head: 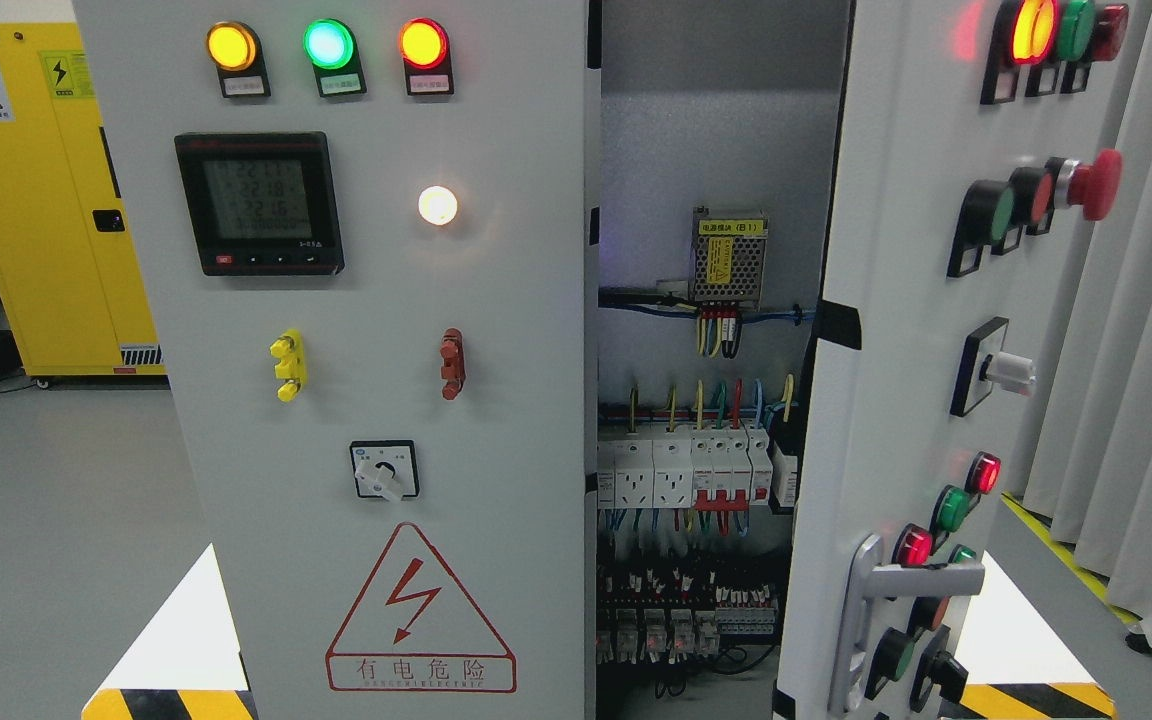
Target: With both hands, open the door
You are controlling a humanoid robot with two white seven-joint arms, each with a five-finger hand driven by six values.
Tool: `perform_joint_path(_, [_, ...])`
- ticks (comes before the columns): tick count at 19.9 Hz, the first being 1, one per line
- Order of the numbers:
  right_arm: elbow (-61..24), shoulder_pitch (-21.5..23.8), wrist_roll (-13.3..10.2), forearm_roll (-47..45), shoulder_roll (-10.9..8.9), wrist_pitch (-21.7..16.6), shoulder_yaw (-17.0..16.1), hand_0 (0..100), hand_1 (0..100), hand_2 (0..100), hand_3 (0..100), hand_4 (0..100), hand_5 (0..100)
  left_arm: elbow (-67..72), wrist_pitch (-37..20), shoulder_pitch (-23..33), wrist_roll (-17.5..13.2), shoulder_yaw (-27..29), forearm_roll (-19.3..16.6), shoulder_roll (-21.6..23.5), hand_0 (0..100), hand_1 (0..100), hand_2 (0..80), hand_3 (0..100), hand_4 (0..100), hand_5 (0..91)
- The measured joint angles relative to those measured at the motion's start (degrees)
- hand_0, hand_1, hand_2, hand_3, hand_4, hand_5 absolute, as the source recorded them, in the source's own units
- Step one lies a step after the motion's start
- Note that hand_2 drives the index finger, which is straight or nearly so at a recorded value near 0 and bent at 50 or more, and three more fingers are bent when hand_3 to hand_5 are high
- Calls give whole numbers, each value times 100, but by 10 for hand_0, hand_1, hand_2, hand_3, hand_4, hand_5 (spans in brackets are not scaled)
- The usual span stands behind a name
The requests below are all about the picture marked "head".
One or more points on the grey cabinet door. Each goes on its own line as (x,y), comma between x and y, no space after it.
(502,468)
(946,290)

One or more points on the white circuit breaker row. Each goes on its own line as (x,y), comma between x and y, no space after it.
(713,469)

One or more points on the metal power supply module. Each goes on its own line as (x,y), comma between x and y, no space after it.
(728,257)

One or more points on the white indicator light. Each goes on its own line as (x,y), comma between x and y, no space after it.
(438,205)

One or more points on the black surge protector block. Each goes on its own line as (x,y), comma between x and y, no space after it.
(785,477)

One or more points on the black relay terminal row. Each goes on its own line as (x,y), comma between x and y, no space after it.
(674,610)

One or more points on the red electric warning sticker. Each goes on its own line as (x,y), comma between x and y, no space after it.
(414,628)

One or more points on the red indicator light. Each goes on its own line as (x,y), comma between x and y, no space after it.
(426,54)

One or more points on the black digital power meter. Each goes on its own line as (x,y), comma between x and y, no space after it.
(261,203)

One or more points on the green indicator light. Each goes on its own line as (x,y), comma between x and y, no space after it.
(331,48)

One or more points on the yellow indicator light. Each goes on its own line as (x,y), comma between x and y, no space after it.
(236,51)

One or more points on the red emergency stop button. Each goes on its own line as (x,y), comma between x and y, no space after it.
(1090,185)

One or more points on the yellow safety cabinet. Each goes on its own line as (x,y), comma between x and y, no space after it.
(69,279)

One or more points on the red terminal post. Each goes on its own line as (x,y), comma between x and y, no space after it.
(453,369)

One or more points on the rotary selector switch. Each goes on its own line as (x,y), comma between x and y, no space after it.
(385,468)

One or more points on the yellow terminal post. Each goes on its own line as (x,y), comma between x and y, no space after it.
(289,352)

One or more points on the silver door handle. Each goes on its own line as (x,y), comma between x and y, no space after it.
(871,656)

